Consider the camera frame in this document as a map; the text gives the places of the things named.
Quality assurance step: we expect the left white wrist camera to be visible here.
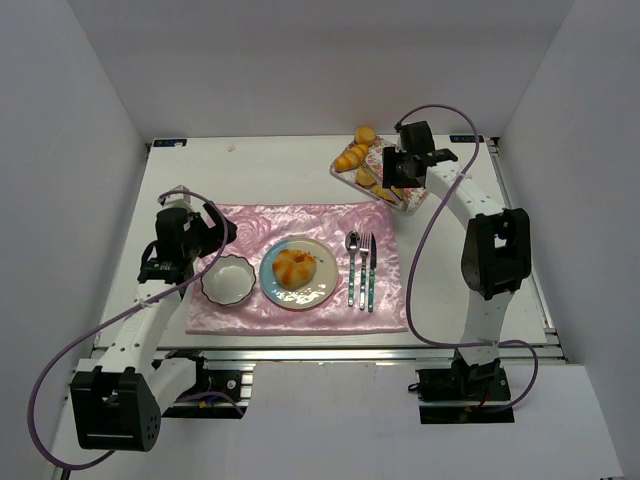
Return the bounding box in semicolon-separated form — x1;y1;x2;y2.
158;185;193;212

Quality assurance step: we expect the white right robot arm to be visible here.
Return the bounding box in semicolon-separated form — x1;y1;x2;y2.
382;121;531;371

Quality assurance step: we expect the orange striped ring bread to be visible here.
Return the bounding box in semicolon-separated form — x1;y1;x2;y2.
272;249;316;290

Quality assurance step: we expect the striped long bread roll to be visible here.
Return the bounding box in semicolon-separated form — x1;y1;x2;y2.
333;144;369;172

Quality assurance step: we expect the knife with teal handle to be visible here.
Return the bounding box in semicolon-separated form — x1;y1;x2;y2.
367;233;377;313

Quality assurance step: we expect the aluminium table frame rail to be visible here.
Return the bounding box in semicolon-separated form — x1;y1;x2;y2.
64;344;566;401

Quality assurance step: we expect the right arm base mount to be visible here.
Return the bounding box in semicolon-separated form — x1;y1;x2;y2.
407;351;515;425

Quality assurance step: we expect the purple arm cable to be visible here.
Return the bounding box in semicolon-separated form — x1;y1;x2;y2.
394;103;540;414
27;188;230;471

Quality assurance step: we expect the small round muffin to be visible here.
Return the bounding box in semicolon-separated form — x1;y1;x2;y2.
356;167;379;188

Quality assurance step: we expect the flat seeded bread slice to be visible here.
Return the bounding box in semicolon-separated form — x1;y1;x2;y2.
370;185;398;204

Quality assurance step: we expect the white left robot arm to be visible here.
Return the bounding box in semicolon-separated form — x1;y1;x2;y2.
70;204;237;452

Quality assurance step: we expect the blue label right corner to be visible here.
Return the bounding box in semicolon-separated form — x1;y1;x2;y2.
449;135;485;143

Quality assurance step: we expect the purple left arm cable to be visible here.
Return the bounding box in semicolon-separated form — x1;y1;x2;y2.
27;188;230;471

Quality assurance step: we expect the round bun at tray top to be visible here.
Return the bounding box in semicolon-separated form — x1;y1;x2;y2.
354;126;376;146

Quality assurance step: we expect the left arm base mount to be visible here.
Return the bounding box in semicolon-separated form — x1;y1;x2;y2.
151;351;253;419

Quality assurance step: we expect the blue label left corner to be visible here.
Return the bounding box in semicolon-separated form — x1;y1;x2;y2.
152;139;187;148

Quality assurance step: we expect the white scalloped bowl black rim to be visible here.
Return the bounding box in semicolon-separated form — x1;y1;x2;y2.
201;255;257;307

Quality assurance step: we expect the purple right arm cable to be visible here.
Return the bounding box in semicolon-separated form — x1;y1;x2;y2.
394;103;540;414

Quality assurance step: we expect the floral serving tray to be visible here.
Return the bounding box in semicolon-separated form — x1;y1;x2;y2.
330;136;429;214

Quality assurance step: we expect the pink rose satin placemat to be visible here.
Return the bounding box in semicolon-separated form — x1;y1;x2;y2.
186;201;407;336

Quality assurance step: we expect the blue and cream plate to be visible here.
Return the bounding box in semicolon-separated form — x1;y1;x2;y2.
259;237;339;310

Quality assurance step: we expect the spoon with teal handle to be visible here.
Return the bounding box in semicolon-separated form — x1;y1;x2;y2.
345;231;360;307

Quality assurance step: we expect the fork with teal handle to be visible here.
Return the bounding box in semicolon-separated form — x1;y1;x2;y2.
359;232;372;311

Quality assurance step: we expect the blue label corner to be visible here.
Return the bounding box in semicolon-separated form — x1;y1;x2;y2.
152;139;187;148
449;135;485;143

